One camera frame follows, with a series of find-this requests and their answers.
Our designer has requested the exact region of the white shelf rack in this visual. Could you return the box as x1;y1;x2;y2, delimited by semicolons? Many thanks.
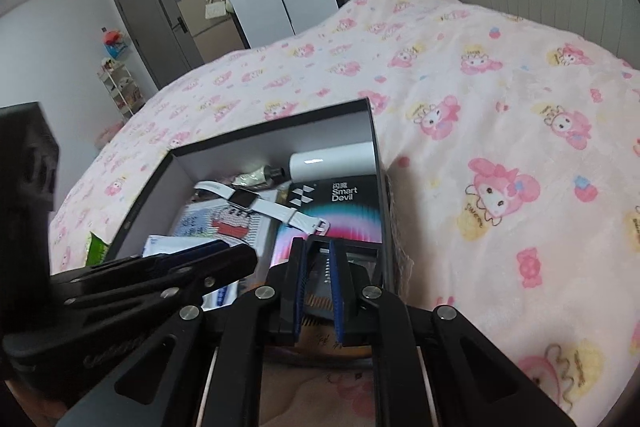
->
96;57;147;118

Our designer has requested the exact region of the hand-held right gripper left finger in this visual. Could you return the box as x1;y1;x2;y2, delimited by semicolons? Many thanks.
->
65;238;308;427

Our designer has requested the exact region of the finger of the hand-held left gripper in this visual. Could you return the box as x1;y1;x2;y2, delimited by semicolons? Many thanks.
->
50;244;259;314
147;240;235;265

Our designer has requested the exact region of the black printed package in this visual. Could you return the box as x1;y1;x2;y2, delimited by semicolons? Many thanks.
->
270;175;390;353

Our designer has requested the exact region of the small cream tube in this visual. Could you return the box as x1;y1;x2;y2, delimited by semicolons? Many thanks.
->
232;163;287;188

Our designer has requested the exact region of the black cardboard box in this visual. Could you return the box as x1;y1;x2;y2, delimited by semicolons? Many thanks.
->
102;97;401;353

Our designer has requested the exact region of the bed with pink quilt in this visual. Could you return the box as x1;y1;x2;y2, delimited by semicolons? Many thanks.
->
47;0;640;427

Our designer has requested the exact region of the white smartwatch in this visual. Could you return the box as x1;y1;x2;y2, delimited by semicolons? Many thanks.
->
194;180;331;233

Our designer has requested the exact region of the white blue wipes pack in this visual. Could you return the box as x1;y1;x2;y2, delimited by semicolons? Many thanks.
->
141;234;251;310

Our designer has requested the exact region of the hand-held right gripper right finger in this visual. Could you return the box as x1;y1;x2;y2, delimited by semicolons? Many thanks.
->
329;238;581;427

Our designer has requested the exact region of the green snack packet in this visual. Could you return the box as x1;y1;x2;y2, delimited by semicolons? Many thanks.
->
87;231;110;267

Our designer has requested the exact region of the brown cabinet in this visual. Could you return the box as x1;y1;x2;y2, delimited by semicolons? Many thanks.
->
176;0;249;64

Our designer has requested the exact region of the striped cartoon packet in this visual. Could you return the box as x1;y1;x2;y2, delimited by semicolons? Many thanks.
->
172;201;261;240

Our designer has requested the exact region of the white cylindrical bottle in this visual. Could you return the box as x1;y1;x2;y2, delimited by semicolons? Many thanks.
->
288;146;377;182

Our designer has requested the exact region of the grey door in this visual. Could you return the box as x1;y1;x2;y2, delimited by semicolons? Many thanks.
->
111;0;205;90

